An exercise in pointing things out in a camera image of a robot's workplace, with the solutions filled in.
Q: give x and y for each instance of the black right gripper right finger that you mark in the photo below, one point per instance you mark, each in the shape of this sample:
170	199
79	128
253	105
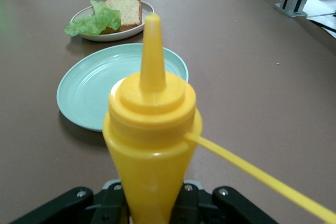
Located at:
204	208

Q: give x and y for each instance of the yellow mustard squeeze bottle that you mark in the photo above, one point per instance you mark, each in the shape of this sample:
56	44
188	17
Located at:
152	155

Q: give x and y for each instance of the beige plate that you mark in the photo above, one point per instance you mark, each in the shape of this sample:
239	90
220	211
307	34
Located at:
126	34

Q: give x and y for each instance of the brown bread slice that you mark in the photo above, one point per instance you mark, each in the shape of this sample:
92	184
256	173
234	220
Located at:
128	11

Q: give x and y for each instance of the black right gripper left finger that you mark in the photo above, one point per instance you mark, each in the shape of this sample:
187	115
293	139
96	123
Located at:
105	208

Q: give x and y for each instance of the mint green plate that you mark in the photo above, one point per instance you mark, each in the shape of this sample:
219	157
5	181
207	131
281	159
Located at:
92	85

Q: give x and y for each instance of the green lettuce leaf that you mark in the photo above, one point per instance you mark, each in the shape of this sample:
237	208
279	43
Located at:
97	20

